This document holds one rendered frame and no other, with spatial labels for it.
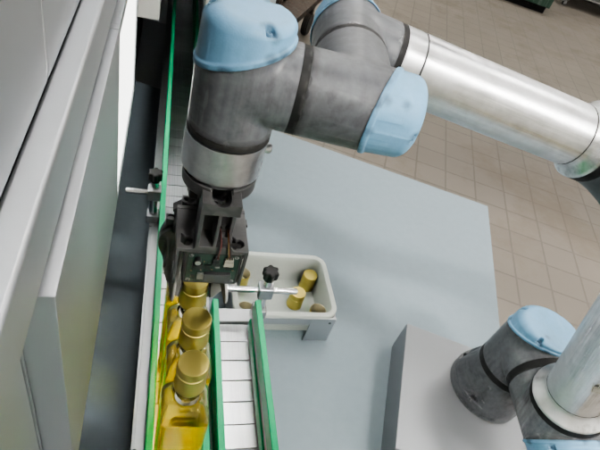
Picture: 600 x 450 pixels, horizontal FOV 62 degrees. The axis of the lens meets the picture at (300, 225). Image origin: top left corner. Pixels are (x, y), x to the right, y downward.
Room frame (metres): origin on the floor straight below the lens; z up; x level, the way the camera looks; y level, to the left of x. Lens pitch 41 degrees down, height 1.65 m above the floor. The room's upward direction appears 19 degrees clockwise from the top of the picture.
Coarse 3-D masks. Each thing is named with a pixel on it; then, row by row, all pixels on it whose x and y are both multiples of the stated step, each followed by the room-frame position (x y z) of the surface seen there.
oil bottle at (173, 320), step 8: (176, 304) 0.41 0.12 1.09; (168, 312) 0.40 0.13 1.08; (176, 312) 0.39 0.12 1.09; (168, 320) 0.39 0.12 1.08; (176, 320) 0.38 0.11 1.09; (168, 328) 0.37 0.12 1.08; (176, 328) 0.37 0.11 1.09; (168, 336) 0.37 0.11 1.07; (176, 336) 0.37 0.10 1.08; (208, 336) 0.39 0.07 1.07; (160, 368) 0.40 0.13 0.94; (160, 376) 0.38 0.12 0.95; (160, 384) 0.37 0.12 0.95
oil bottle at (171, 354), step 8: (168, 344) 0.35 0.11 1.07; (176, 344) 0.35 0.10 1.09; (208, 344) 0.37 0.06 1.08; (168, 352) 0.34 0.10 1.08; (176, 352) 0.34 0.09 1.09; (208, 352) 0.36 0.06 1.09; (168, 360) 0.33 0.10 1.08; (176, 360) 0.33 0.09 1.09; (168, 368) 0.32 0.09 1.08; (176, 368) 0.32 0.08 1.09; (168, 376) 0.31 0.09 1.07; (208, 376) 0.33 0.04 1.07; (208, 384) 0.33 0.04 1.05; (160, 392) 0.35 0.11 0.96
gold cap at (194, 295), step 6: (186, 282) 0.39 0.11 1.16; (192, 282) 0.39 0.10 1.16; (198, 282) 0.39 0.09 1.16; (186, 288) 0.38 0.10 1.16; (192, 288) 0.38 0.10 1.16; (198, 288) 0.39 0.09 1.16; (204, 288) 0.39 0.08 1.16; (180, 294) 0.39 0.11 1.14; (186, 294) 0.38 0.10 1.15; (192, 294) 0.38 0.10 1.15; (198, 294) 0.38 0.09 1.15; (204, 294) 0.39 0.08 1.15; (180, 300) 0.39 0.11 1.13; (186, 300) 0.38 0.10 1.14; (192, 300) 0.38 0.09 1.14; (198, 300) 0.39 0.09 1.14; (204, 300) 0.40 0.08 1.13; (186, 306) 0.38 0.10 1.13; (192, 306) 0.38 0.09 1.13; (198, 306) 0.39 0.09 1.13
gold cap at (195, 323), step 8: (184, 312) 0.35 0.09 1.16; (192, 312) 0.35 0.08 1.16; (200, 312) 0.35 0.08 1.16; (208, 312) 0.36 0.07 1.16; (184, 320) 0.34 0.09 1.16; (192, 320) 0.34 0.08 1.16; (200, 320) 0.34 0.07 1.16; (208, 320) 0.35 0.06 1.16; (184, 328) 0.33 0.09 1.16; (192, 328) 0.33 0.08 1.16; (200, 328) 0.33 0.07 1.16; (208, 328) 0.34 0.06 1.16; (184, 336) 0.33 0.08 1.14; (192, 336) 0.33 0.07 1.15; (200, 336) 0.33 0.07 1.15; (184, 344) 0.33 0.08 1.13; (192, 344) 0.33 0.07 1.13; (200, 344) 0.33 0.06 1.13
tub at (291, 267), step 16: (256, 256) 0.78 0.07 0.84; (272, 256) 0.80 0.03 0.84; (288, 256) 0.81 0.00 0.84; (304, 256) 0.83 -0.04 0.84; (256, 272) 0.78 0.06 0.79; (288, 272) 0.81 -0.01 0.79; (320, 272) 0.81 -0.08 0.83; (320, 288) 0.78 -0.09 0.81; (272, 304) 0.72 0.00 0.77; (304, 304) 0.75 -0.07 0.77
